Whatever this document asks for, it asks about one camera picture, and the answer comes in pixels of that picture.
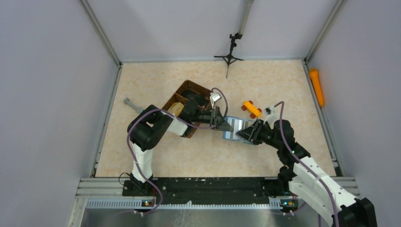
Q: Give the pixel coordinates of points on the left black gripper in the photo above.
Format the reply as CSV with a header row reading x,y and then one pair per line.
x,y
217,115

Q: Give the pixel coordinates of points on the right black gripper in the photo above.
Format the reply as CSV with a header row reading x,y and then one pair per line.
x,y
251,133

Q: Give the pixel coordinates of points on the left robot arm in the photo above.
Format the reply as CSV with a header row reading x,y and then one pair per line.
x,y
146,131

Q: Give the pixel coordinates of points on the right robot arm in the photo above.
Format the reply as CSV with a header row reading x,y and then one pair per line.
x,y
303,177

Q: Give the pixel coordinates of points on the yellow card in basket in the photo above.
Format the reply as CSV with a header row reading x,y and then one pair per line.
x,y
176,108

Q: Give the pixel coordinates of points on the orange toy car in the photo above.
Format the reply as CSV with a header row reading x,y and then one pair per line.
x,y
253,110

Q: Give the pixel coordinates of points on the black mini tripod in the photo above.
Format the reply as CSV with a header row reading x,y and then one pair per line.
x,y
230,58

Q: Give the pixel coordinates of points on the orange flashlight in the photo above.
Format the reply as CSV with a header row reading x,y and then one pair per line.
x,y
314,77

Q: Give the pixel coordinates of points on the grey plastic dumbbell part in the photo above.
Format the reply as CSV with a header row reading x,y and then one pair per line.
x,y
136,108

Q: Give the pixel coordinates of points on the grey vertical pole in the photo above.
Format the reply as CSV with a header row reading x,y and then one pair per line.
x,y
247,7

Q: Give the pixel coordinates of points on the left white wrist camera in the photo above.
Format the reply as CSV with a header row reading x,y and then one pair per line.
x,y
214,97

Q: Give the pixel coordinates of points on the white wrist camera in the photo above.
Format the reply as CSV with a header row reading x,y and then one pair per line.
x,y
271,115
214,97

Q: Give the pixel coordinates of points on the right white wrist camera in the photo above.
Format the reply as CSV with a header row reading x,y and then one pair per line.
x,y
271,115

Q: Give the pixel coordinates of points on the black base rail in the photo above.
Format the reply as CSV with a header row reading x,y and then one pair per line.
x,y
214,191

